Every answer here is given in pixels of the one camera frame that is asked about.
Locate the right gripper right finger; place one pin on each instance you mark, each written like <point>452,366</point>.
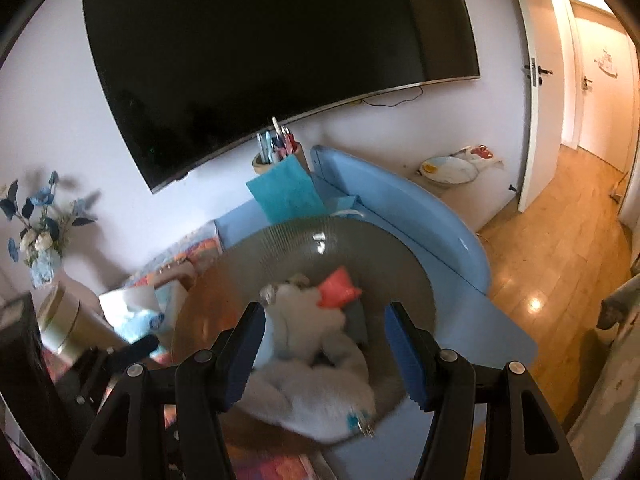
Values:
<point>523,438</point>

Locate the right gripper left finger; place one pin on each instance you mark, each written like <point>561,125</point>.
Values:
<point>164,424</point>

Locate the white fluffy plush toy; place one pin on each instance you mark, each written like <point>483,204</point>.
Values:
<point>319,387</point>

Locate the coral red pouch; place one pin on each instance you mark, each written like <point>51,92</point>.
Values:
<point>338,290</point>

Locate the teal blue cloth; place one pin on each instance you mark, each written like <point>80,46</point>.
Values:
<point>355,328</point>

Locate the gold cylindrical canister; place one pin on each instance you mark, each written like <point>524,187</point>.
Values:
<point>68,328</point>

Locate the blue white artificial flowers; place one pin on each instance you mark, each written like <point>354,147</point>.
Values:
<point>45,228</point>

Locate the white door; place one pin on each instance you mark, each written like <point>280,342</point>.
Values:
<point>544,68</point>

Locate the pen holder with pens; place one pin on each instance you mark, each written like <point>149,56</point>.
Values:
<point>274,146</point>

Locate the black wall television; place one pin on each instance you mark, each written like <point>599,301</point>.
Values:
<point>188,79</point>

